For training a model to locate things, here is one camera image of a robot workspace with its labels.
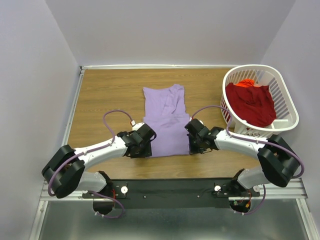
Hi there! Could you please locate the lavender t-shirt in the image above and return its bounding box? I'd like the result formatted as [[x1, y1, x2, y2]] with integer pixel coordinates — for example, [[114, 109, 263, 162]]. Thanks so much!
[[143, 84, 190, 158]]

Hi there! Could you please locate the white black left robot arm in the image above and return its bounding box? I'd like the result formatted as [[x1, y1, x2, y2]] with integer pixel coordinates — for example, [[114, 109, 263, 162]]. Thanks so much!
[[41, 123, 157, 199]]

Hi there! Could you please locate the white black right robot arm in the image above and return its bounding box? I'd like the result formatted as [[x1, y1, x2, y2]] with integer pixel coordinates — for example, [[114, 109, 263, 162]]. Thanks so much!
[[185, 118, 304, 197]]

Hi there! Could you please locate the dark red t-shirt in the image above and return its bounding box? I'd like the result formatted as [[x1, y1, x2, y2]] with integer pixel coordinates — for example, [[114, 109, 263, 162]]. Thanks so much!
[[225, 83, 277, 128]]

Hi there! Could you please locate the white plastic laundry basket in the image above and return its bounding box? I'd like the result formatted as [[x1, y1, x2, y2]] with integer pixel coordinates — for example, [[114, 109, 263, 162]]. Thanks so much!
[[220, 64, 299, 138]]

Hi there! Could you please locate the orange t-shirt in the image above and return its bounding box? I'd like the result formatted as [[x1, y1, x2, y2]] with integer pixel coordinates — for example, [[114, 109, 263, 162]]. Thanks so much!
[[235, 78, 260, 88]]

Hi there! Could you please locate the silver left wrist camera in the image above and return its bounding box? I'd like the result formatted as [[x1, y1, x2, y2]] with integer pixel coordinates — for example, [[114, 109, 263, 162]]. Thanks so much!
[[130, 120, 144, 131]]

